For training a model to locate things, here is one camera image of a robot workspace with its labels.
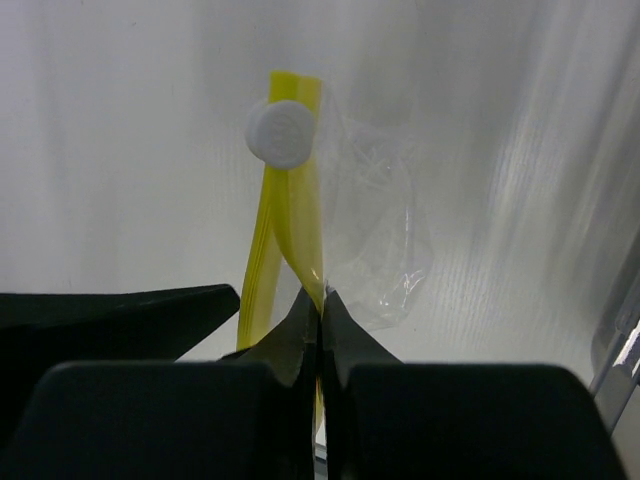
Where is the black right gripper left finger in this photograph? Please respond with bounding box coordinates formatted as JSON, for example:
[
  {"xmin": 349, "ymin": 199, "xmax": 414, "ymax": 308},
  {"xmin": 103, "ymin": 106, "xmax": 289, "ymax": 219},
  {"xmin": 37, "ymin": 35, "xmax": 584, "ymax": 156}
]
[{"xmin": 220, "ymin": 288, "xmax": 320, "ymax": 388}]

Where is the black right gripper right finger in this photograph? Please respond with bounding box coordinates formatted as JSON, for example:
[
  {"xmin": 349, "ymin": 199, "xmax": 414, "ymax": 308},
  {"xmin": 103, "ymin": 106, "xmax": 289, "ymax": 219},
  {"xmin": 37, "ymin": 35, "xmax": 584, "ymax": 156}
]
[{"xmin": 321, "ymin": 290, "xmax": 403, "ymax": 390}]

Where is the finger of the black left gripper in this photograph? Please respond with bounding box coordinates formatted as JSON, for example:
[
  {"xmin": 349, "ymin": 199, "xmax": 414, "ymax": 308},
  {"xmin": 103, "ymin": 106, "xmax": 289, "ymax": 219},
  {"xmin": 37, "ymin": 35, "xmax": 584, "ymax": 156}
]
[{"xmin": 1, "ymin": 284, "xmax": 239, "ymax": 378}]

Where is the white bag zipper slider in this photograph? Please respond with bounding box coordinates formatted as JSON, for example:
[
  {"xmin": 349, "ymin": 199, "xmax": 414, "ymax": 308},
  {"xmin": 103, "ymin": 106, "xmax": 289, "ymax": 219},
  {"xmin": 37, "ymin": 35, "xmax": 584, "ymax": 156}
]
[{"xmin": 245, "ymin": 100, "xmax": 315, "ymax": 170}]

